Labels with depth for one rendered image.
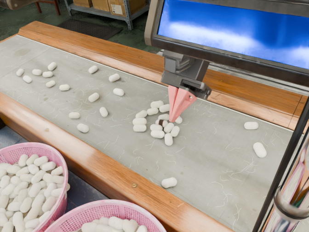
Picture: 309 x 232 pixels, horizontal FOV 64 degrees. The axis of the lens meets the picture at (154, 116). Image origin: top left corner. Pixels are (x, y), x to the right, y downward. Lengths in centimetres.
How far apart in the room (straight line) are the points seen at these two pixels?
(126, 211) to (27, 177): 26
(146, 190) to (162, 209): 5
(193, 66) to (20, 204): 47
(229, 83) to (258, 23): 46
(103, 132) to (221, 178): 32
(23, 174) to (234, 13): 56
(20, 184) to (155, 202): 32
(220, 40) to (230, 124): 38
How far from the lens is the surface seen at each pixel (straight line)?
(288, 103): 71
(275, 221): 23
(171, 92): 53
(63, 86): 86
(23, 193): 64
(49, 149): 66
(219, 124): 65
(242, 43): 30
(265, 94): 72
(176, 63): 47
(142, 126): 63
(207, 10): 32
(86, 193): 65
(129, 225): 51
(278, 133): 66
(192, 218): 48
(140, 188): 52
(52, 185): 62
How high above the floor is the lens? 121
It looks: 44 degrees down
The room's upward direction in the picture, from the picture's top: 9 degrees counter-clockwise
